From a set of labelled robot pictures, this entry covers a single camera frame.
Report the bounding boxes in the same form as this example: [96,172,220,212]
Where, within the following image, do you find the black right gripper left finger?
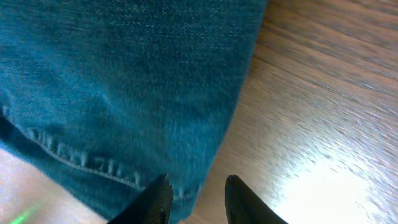
[108,174,173,224]

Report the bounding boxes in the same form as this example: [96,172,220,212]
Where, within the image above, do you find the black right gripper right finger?
[224,175,287,224]

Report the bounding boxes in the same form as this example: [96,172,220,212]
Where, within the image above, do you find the blue denim jeans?
[1,0,267,223]

